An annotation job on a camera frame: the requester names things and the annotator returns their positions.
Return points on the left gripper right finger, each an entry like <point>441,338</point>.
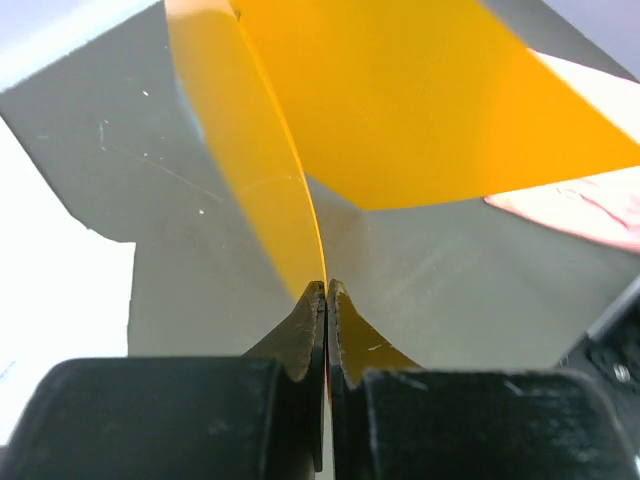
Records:
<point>393,419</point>

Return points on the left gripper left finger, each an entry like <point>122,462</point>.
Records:
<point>258,415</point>

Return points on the yellow plastic folder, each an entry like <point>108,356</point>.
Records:
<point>390,104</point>

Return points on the white paper stack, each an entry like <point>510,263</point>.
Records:
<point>65,289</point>

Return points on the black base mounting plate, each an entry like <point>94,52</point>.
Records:
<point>608,352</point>

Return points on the pink cloth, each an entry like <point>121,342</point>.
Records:
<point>602,208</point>

